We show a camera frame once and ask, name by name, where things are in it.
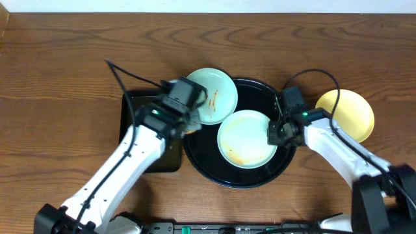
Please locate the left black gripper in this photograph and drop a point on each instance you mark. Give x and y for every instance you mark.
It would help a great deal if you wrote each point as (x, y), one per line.
(190, 120)

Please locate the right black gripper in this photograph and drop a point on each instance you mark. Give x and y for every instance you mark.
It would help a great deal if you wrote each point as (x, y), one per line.
(273, 138)

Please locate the light blue plate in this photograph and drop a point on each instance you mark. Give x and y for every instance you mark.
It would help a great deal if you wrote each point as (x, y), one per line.
(242, 139)
(221, 98)

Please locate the yellow plate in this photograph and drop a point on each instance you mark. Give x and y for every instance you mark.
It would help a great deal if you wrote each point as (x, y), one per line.
(354, 115)

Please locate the orange green scrub sponge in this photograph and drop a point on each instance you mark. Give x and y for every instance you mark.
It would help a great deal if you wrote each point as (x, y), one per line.
(187, 132)

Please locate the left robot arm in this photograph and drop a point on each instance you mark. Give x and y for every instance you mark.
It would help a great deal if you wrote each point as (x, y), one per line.
(168, 117)

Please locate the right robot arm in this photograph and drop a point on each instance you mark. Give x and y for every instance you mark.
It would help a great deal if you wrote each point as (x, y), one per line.
(383, 195)

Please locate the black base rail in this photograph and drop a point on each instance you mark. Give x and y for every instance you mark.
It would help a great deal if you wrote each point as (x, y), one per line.
(190, 228)

